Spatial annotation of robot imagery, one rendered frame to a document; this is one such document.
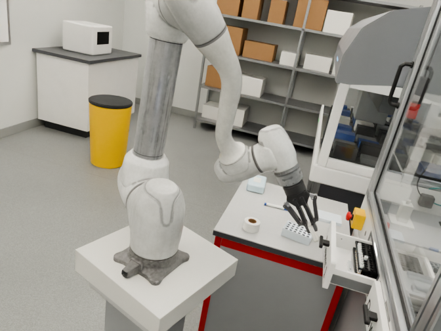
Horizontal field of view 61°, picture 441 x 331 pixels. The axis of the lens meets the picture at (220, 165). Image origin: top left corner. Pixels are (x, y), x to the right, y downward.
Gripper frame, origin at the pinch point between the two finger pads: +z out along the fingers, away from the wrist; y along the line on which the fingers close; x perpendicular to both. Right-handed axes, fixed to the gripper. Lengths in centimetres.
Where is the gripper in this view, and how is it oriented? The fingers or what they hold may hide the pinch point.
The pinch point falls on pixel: (313, 231)
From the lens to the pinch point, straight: 139.9
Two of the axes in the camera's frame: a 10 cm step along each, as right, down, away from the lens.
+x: 2.7, -3.3, 9.0
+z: 4.1, 8.9, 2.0
